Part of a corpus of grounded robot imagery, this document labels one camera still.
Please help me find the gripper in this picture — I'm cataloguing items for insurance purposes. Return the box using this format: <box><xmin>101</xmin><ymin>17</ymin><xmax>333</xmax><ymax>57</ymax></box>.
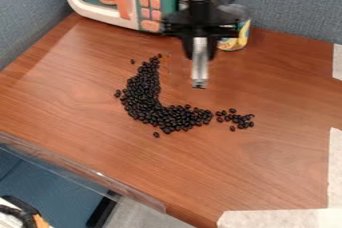
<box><xmin>160</xmin><ymin>0</ymin><xmax>244</xmax><ymax>61</ymax></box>

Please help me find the grey tool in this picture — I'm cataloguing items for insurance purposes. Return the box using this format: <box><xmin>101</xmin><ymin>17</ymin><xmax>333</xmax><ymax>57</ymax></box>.
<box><xmin>191</xmin><ymin>36</ymin><xmax>212</xmax><ymax>90</ymax></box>

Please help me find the pile of black bits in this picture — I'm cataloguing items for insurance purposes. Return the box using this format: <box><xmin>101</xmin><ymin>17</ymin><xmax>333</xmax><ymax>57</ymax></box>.
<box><xmin>112</xmin><ymin>53</ymin><xmax>257</xmax><ymax>139</ymax></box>

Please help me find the yellow and blue can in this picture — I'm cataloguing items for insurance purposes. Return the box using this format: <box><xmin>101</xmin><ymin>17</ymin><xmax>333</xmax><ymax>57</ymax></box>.
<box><xmin>216</xmin><ymin>18</ymin><xmax>253</xmax><ymax>53</ymax></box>

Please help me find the toy microwave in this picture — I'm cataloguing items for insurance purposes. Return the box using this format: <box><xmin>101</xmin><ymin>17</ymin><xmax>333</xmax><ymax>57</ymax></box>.
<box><xmin>57</xmin><ymin>0</ymin><xmax>190</xmax><ymax>35</ymax></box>

